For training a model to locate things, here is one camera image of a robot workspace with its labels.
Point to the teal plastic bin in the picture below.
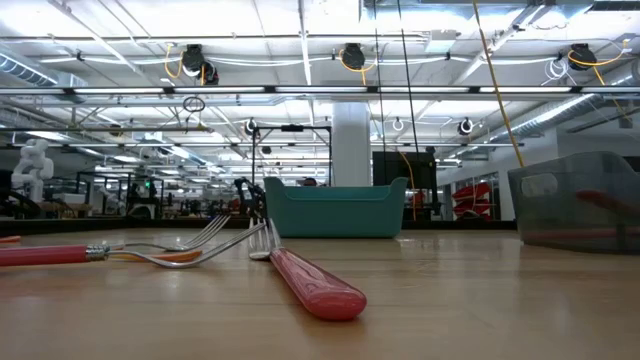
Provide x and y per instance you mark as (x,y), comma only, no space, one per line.
(335,215)

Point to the white round pillar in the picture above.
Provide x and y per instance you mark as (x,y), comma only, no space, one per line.
(351,150)

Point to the red storage bins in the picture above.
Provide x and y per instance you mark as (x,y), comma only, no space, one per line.
(472,192)

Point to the person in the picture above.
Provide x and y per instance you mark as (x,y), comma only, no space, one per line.
(310,182)

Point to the black gantry frame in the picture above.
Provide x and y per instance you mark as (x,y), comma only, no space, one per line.
(292,128)

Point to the grey translucent plastic bin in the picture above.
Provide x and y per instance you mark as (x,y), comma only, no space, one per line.
(550,215)

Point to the silver ventilation duct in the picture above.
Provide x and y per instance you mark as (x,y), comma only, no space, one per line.
(25,70)
(550,116)

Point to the black background robot arm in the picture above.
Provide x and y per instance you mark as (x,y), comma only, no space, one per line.
(256,192)

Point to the black screen panel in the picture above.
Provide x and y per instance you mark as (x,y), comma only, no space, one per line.
(395,167)

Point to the black aluminium table frame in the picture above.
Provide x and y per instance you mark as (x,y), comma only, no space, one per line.
(450,224)

